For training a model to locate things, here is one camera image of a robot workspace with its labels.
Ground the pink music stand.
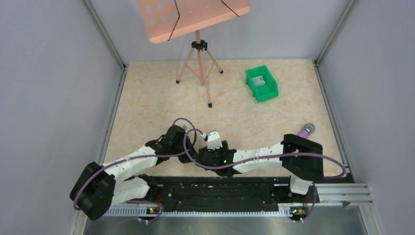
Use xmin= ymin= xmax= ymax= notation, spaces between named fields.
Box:
xmin=136 ymin=0 xmax=250 ymax=108

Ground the green plastic bin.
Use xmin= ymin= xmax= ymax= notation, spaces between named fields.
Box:
xmin=245 ymin=65 xmax=279 ymax=102

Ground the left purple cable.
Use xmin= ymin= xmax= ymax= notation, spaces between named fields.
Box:
xmin=72 ymin=117 xmax=205 ymax=224

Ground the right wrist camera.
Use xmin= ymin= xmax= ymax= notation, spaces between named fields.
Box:
xmin=206 ymin=130 xmax=223 ymax=150

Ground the purple glitter microphone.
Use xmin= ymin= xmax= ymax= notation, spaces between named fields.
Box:
xmin=298 ymin=123 xmax=316 ymax=139

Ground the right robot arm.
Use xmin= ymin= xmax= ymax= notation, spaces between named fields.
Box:
xmin=195 ymin=134 xmax=324 ymax=195

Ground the silver card in bin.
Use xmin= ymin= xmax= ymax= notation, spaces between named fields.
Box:
xmin=252 ymin=75 xmax=266 ymax=87

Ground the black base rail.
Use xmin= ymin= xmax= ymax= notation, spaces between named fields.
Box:
xmin=94 ymin=175 xmax=328 ymax=215

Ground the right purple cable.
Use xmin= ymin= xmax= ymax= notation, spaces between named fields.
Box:
xmin=183 ymin=128 xmax=347 ymax=223

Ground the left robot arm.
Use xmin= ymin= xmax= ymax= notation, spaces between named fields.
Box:
xmin=69 ymin=125 xmax=197 ymax=220

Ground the purple cable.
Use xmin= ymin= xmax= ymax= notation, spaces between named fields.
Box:
xmin=183 ymin=128 xmax=347 ymax=223
xmin=72 ymin=117 xmax=205 ymax=224

